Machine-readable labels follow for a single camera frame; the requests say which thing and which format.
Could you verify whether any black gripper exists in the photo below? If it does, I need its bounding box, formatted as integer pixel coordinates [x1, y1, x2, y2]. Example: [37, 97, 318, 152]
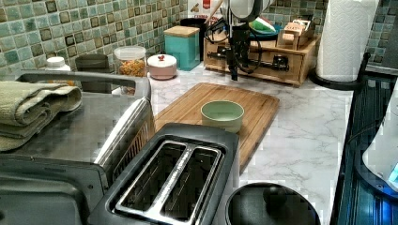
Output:
[226, 23, 250, 81]

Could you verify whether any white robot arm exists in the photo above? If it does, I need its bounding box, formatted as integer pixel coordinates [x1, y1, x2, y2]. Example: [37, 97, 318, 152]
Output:
[222, 0, 275, 81]

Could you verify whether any wooden drawer box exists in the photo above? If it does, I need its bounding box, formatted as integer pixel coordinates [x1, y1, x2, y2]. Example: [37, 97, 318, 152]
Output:
[204, 35, 320, 86]

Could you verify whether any blue plate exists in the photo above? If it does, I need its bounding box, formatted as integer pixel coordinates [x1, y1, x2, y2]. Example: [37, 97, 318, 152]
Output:
[249, 24, 283, 41]

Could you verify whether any toy watermelon slice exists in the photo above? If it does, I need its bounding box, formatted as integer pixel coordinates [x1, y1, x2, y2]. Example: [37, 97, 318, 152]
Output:
[249, 17, 276, 32]

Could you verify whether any stash tea box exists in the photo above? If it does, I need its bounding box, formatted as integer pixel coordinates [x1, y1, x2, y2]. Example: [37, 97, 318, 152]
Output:
[276, 19, 315, 51]

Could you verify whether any cinnamon cereal box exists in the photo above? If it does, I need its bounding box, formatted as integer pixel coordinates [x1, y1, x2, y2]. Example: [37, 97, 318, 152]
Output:
[188, 0, 222, 24]

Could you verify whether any teal canister with wooden lid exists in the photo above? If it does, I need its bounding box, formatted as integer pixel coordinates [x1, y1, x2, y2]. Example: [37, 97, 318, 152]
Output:
[163, 25, 200, 71]

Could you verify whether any wooden cutting board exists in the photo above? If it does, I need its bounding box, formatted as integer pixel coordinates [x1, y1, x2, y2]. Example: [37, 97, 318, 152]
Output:
[155, 82, 280, 172]

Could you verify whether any green ceramic bowl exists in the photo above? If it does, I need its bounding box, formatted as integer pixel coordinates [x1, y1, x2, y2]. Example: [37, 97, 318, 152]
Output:
[201, 100, 245, 133]

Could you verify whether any pink pot with white lid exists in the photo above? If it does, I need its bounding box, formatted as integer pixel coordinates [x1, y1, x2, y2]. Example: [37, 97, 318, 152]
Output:
[147, 54, 177, 80]

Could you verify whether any black paper towel holder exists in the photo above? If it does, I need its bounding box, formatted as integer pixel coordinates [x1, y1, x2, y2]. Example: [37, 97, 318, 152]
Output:
[308, 52, 371, 91]

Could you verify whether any white paper towel roll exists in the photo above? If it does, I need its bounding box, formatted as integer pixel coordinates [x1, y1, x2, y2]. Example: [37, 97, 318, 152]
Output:
[316, 0, 379, 82]

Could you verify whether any clear lidded snack jar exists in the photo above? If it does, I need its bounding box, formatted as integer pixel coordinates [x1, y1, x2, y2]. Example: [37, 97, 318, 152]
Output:
[114, 46, 146, 77]

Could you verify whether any dark grey cup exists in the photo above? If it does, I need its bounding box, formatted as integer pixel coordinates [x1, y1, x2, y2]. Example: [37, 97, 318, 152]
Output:
[75, 53, 111, 94]

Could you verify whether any black two-slot toaster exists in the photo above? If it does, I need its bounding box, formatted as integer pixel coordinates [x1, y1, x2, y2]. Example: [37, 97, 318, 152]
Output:
[88, 123, 239, 225]

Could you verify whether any black round kettle lid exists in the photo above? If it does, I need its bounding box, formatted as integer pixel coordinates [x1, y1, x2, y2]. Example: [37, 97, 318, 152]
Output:
[225, 183, 321, 225]

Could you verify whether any folded beige towel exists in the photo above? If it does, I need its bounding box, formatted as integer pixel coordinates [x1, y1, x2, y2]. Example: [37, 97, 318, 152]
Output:
[0, 82, 82, 152]

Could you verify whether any stainless steel toaster oven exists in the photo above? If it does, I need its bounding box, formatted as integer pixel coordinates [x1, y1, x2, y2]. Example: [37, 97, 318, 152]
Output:
[1, 70, 155, 225]

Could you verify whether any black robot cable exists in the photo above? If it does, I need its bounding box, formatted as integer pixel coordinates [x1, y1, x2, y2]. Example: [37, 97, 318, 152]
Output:
[205, 17, 264, 75]

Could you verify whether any black drawer handle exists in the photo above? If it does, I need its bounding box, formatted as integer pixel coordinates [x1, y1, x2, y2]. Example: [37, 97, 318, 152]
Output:
[207, 47, 289, 73]

